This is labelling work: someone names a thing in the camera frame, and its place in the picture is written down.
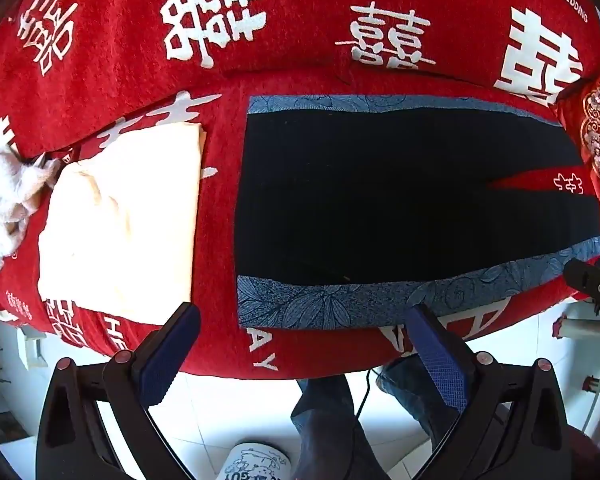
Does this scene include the black cable on floor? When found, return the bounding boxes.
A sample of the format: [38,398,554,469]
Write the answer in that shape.
[353,367,387,426]

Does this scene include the white fluffy plush item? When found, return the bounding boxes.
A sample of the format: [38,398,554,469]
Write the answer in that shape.
[0,145,61,271]

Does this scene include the black pants blue patterned trim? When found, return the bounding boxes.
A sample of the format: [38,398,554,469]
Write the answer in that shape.
[234,94,600,330]

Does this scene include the red wedding sofa cover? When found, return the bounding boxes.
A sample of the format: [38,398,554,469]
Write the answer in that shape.
[0,0,600,379]

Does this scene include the operator's jeans legs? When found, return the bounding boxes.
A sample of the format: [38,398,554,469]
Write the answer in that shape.
[290,353,464,480]

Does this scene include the folded cream white cloth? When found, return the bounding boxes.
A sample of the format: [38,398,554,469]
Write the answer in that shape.
[38,122,206,325]

